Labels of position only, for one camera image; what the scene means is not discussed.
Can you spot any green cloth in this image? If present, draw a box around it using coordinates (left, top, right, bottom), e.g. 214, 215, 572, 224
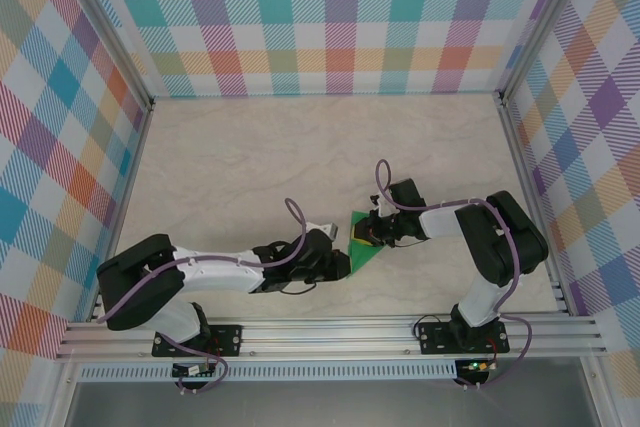
344, 210, 387, 279

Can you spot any small dark circuit board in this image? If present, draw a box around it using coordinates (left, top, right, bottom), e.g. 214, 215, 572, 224
171, 363, 217, 379

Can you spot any circuit board with yellow connector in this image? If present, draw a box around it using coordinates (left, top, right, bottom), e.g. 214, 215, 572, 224
460, 359, 497, 375

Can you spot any thin black left gripper cable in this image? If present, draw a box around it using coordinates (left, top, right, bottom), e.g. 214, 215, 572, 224
279, 282, 321, 296

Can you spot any wide aluminium mounting rail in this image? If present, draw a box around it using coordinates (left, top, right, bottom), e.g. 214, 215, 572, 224
54, 314, 609, 362

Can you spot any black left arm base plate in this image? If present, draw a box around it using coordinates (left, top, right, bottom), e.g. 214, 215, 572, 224
151, 324, 245, 359

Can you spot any thin black cable loop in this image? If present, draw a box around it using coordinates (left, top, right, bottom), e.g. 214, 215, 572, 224
411, 314, 454, 343

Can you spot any perforated grey cable tray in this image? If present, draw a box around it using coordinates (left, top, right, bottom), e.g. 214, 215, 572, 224
77, 359, 459, 383

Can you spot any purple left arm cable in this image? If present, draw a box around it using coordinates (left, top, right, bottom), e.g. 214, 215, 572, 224
97, 196, 309, 396

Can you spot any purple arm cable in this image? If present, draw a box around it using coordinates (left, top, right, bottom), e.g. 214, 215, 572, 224
375, 159, 534, 391
97, 196, 309, 396

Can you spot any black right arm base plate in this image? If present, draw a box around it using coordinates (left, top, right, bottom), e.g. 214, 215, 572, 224
416, 322, 511, 357

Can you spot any aluminium side rail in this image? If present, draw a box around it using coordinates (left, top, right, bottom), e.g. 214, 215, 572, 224
87, 99, 156, 323
498, 96, 572, 316

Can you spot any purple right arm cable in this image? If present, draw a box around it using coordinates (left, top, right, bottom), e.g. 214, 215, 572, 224
375, 159, 534, 391

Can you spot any aluminium corner post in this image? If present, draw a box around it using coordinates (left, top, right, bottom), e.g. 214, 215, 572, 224
47, 0, 156, 111
498, 0, 599, 104

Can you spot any aluminium frame leg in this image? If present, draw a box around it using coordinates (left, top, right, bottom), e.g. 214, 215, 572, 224
579, 354, 619, 427
47, 359, 81, 427

